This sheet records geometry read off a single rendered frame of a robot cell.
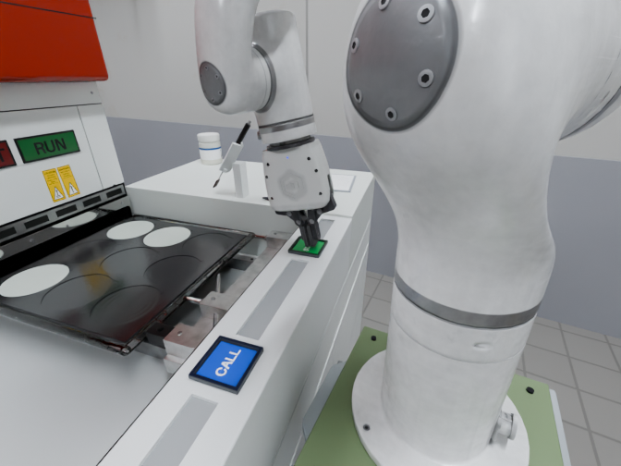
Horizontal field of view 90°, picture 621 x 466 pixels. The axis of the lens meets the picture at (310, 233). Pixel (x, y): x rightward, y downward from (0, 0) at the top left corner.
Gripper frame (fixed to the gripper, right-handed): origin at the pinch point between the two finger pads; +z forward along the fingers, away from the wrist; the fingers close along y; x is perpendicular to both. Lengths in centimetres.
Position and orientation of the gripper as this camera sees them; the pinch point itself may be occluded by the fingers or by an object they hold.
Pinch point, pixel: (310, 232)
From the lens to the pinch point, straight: 52.9
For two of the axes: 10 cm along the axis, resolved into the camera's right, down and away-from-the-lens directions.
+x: 3.2, -4.3, 8.4
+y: 9.3, -0.5, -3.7
